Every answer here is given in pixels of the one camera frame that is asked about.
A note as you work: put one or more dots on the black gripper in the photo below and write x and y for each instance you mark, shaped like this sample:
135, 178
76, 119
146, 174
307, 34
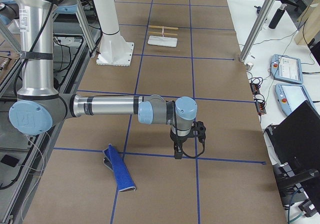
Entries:
178, 141

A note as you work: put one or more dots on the blue grey towel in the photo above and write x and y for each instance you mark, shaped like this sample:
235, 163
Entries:
113, 161

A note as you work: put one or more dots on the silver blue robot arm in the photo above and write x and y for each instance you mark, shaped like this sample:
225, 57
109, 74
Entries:
40, 106

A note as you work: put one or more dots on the white rack base tray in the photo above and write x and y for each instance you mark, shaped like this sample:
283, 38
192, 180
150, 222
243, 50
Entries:
162, 41

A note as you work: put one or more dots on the lower wooden rack rod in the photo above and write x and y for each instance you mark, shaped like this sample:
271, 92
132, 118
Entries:
163, 34

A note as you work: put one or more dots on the wooden rack rod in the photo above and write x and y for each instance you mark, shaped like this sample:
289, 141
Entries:
163, 34
163, 27

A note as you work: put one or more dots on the upper wooden rack rod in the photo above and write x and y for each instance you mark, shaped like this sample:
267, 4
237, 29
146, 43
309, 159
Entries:
163, 27

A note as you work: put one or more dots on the small metal cylinder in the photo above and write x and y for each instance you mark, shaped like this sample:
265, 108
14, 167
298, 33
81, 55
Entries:
249, 66

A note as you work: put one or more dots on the black laptop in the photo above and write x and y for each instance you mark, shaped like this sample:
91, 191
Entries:
296, 140

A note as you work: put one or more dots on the near teach pendant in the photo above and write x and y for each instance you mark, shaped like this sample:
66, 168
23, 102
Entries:
290, 96

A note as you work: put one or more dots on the teach pendant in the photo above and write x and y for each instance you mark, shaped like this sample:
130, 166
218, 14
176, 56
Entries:
290, 96
286, 68

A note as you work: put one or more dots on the far teach pendant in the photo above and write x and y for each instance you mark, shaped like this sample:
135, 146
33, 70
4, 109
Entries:
286, 68

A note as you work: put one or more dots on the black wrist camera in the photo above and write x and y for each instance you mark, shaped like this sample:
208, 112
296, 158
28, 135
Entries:
200, 131

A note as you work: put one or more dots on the white pedestal column with base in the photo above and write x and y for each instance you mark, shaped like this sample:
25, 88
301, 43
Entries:
114, 50

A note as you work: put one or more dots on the aluminium frame post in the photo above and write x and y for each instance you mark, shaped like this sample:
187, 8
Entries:
261, 18

